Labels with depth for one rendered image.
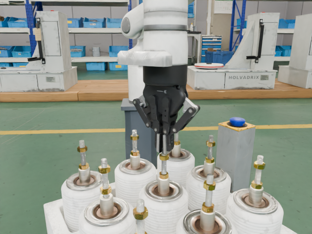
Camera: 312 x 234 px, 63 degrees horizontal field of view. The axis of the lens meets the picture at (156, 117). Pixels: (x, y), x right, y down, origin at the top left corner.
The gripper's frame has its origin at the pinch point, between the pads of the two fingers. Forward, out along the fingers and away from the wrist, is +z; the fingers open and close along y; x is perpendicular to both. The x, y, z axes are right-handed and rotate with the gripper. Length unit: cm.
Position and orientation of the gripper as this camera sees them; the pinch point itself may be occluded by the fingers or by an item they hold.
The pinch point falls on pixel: (164, 142)
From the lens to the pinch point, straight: 46.7
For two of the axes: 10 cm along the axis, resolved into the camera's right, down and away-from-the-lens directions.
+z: 0.0, 9.6, 2.8
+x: -5.5, 2.3, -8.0
